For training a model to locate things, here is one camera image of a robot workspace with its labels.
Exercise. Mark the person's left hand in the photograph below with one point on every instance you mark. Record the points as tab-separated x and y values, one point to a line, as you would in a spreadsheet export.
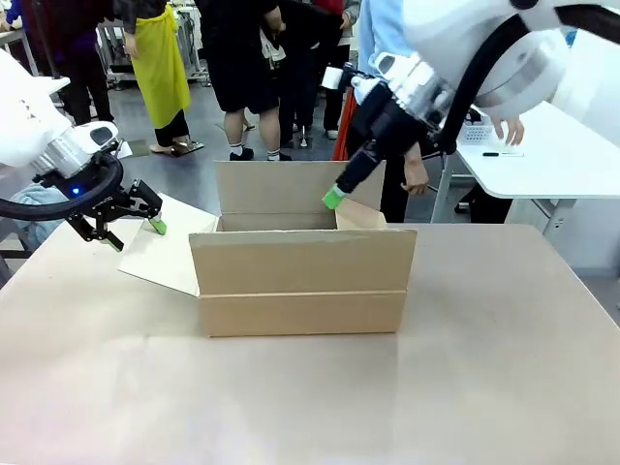
511	131

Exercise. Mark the person's right hand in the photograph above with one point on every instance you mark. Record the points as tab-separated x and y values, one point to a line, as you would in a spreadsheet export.
417	181

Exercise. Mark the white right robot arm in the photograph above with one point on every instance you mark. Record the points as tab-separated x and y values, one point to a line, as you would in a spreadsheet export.
533	58

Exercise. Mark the person's right forearm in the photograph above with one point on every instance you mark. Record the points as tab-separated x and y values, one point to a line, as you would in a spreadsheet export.
415	155

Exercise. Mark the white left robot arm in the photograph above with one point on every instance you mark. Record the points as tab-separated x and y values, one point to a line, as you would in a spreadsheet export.
24	126

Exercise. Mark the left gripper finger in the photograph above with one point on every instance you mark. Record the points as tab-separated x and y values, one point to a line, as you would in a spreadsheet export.
99	235
151	213

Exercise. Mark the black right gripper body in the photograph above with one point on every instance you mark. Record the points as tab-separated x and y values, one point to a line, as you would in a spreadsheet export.
387	121

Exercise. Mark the grey metal cart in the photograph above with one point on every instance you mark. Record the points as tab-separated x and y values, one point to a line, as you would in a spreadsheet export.
118	58

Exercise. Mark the light blue cloth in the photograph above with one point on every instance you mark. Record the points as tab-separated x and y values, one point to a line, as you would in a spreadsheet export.
34	213

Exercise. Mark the person in light blue shirt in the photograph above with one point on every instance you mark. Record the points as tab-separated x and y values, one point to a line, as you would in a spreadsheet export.
382	39

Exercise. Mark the white paper roll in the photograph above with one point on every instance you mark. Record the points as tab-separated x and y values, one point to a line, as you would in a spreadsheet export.
332	78

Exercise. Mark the orange chair back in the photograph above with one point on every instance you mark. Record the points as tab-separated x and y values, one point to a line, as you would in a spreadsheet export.
345	131

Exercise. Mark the white side table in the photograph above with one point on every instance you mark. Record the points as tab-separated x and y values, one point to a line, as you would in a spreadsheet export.
542	164

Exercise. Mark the person in yellow apron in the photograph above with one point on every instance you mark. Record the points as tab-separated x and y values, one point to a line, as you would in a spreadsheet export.
160	68

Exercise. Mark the person in black shorts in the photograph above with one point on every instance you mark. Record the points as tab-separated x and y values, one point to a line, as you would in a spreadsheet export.
247	63

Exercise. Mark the person in black trousers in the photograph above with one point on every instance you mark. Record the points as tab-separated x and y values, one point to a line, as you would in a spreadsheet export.
334	106

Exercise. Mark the white perforated basket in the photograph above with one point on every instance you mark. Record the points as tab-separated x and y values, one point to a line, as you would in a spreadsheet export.
477	133

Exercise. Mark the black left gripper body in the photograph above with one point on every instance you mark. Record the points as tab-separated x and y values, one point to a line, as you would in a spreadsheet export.
104	201

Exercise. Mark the brown cardboard box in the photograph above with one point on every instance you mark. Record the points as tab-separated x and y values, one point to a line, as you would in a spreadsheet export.
300	286

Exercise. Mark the person in dark purple clothes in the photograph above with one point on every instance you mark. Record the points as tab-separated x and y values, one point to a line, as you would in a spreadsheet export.
72	43

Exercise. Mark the black marker pen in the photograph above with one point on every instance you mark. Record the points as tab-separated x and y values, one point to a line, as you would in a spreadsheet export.
501	154

